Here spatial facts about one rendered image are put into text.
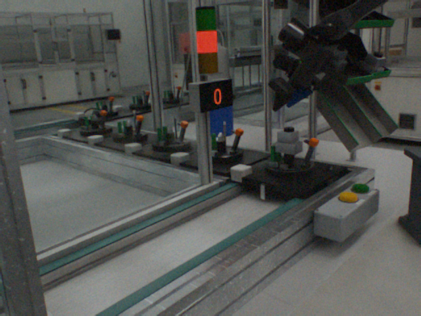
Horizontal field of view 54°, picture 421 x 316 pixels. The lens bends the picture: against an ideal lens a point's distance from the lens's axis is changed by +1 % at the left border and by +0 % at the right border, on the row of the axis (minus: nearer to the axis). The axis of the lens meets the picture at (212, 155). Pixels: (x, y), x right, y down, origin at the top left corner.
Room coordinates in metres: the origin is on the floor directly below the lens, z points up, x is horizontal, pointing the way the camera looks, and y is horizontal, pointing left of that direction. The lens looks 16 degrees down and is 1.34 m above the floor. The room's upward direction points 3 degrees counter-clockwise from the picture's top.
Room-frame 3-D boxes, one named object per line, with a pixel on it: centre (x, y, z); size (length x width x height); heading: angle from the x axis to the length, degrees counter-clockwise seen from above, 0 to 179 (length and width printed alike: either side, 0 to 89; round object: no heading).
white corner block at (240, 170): (1.11, -0.08, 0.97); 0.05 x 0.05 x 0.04; 47
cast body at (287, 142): (1.12, -0.21, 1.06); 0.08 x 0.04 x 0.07; 47
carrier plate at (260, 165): (1.11, -0.22, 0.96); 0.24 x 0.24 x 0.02; 47
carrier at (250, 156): (1.29, -0.03, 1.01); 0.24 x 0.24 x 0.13; 47
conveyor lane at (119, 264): (0.91, 0.00, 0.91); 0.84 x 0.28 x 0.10; 137
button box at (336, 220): (0.91, -0.32, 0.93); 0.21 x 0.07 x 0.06; 137
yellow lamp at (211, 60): (1.06, 0.00, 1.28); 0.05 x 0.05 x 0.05
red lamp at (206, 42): (1.06, 0.00, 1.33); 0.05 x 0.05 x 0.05
